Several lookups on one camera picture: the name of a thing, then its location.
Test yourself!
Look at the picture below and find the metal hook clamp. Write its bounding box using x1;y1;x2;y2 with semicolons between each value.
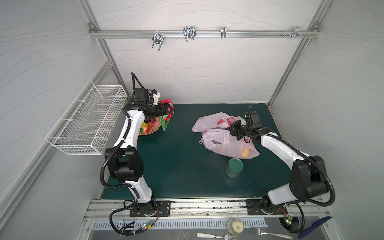
282;27;309;39
183;26;197;42
152;33;164;51
221;27;227;39

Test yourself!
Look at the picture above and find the silver fork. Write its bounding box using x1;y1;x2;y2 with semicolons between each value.
250;228;293;240

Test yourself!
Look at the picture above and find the white vent strip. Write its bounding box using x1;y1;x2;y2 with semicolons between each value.
91;217;269;231

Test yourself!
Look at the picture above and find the pink plastic bag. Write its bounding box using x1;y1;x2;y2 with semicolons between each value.
192;112;260;160

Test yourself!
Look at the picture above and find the red dragon fruit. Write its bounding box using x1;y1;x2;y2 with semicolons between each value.
159;99;175;131

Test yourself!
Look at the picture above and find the white handled fork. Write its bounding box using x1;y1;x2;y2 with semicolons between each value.
196;233;237;240

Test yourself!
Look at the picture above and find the metal crossbar rail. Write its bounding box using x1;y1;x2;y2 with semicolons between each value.
90;29;321;39

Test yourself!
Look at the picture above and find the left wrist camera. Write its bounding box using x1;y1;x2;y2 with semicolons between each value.
133;88;161;105

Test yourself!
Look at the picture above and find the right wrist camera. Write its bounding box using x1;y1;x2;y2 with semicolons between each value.
245;111;262;131

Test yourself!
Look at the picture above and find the left black cable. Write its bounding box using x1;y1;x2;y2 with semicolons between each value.
99;71;163;237

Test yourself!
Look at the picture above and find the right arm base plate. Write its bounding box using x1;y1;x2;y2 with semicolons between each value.
245;198;288;216

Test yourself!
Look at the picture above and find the right black cable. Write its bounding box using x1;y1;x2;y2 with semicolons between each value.
243;105;336;234

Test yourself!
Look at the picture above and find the black cable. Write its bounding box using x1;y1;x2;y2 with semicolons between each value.
99;71;163;237
243;105;336;234

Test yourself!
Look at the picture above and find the white wire basket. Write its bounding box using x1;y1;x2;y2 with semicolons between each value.
45;80;127;156

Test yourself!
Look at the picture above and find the pink fruit bowl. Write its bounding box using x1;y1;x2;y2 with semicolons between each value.
139;117;162;136

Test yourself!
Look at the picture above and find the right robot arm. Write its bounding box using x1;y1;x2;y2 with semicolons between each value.
226;121;336;215

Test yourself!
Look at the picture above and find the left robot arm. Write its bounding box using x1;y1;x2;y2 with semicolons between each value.
100;102;174;211

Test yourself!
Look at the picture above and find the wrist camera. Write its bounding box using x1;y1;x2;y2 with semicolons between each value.
133;88;161;105
245;111;262;131

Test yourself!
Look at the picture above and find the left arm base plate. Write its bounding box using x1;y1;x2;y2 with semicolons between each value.
130;201;171;218

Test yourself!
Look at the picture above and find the blue knife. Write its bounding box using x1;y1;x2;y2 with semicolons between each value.
298;216;332;239

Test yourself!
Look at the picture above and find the clear jar green lid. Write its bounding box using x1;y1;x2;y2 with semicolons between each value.
225;158;244;179

